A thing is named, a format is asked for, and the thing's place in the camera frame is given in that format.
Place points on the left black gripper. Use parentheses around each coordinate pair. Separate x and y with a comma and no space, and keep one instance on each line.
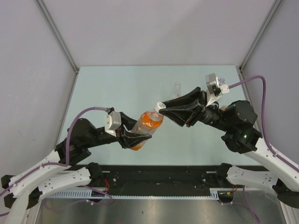
(127,139)

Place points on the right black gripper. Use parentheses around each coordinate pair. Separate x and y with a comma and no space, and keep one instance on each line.
(186,115)

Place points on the clear water bottle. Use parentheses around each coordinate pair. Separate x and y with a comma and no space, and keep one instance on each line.
(176,91)

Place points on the orange drink bottle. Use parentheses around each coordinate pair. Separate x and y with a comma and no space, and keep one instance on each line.
(149,121)

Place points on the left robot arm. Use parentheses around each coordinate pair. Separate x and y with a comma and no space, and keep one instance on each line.
(84,135)

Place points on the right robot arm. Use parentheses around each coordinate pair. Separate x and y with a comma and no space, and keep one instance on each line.
(241,137)

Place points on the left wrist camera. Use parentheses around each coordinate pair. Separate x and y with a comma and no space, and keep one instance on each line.
(113,122)

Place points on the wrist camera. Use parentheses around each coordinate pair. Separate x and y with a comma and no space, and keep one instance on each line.
(113,122)
(214,89)

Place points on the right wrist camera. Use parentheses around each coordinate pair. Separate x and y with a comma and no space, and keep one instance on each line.
(214,89)

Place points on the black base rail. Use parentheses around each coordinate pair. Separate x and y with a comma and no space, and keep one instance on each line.
(159,180)

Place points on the white cable duct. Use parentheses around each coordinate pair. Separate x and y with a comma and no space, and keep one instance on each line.
(208,194)

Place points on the right aluminium frame post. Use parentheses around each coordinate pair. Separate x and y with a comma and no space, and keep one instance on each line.
(261,32)

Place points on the aluminium frame post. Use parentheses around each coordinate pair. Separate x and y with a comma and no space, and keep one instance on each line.
(261,32)
(56,33)

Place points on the left aluminium frame post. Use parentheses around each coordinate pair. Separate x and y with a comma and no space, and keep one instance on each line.
(56,33)

